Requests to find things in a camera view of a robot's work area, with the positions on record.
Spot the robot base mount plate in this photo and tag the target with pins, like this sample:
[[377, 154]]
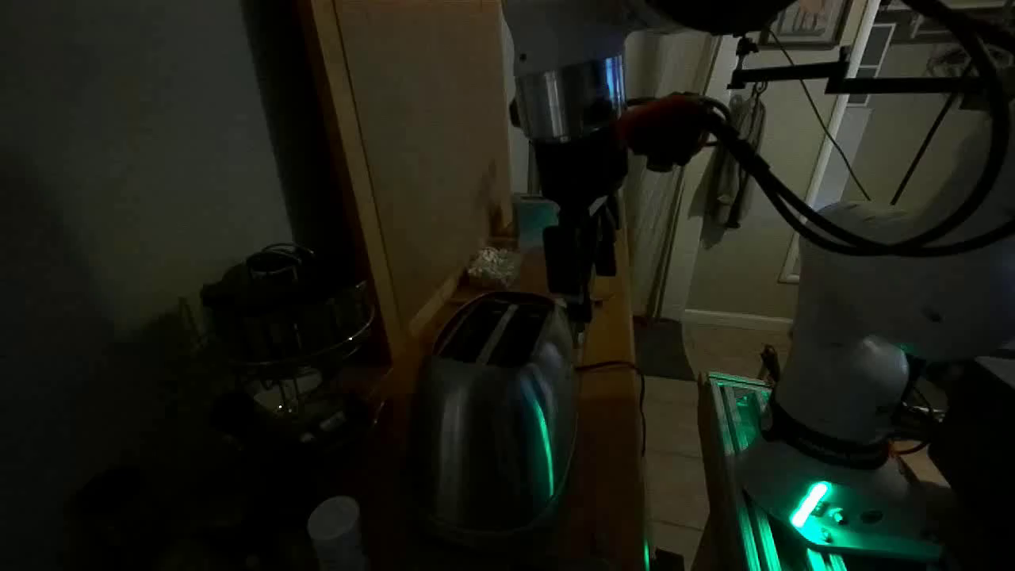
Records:
[[846, 510]]

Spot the stainless steel toaster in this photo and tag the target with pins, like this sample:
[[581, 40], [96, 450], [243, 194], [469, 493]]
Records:
[[492, 423]]

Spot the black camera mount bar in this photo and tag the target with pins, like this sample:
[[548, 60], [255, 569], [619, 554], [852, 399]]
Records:
[[789, 76]]

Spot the framed picture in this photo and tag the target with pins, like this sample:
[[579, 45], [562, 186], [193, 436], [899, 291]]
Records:
[[811, 20]]

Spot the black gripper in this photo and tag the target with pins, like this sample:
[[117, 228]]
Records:
[[575, 174]]

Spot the white plastic bottle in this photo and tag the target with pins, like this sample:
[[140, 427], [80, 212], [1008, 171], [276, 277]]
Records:
[[338, 535]]

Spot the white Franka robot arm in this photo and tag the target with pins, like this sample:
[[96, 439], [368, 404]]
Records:
[[876, 317]]

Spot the hanging grey towel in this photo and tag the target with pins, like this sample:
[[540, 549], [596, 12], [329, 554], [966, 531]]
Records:
[[730, 170]]

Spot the large wooden back panel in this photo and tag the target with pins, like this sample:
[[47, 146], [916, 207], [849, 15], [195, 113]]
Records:
[[423, 161]]

